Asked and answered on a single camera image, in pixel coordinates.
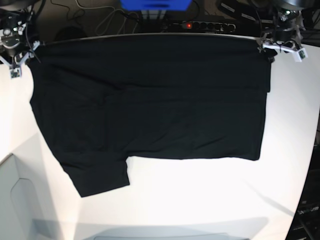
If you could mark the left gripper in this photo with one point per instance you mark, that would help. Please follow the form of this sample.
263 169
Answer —
280 38

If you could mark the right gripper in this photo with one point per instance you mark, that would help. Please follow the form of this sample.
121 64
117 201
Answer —
13 44

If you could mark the black T-shirt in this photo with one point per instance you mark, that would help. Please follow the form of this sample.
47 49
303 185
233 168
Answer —
97 103

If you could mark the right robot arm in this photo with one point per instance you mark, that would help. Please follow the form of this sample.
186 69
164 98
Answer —
14 12

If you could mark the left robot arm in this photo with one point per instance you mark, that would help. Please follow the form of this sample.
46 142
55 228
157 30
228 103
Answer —
287 25

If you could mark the white power strip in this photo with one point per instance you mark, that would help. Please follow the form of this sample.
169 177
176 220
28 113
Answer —
204 26

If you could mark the blue plastic box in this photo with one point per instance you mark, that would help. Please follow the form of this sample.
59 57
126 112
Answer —
141 5

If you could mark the grey plastic bin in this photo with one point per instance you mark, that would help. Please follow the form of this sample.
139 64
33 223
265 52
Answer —
27 211

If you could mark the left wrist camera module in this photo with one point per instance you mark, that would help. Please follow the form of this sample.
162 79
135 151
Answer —
300 55

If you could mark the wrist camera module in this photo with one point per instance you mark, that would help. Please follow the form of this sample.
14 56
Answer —
15 72
300 55

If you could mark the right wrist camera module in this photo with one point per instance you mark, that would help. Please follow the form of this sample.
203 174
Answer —
15 72

